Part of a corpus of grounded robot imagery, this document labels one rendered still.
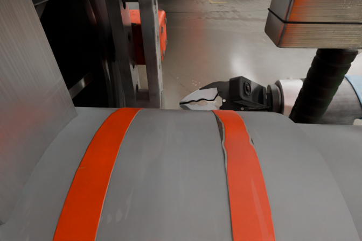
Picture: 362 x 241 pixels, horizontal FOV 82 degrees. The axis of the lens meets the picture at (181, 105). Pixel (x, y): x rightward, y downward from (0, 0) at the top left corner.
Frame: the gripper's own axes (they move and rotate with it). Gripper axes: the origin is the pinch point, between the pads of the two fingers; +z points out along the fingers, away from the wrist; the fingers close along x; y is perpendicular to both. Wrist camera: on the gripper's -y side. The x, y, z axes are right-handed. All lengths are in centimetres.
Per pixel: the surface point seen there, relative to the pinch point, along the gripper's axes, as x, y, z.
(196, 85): 41, 128, 15
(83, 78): 0.1, -21.1, 10.4
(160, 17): 11.3, -16.4, 0.4
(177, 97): 28, 113, 29
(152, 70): 1.8, -17.5, 1.2
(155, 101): -2.1, -13.3, 2.1
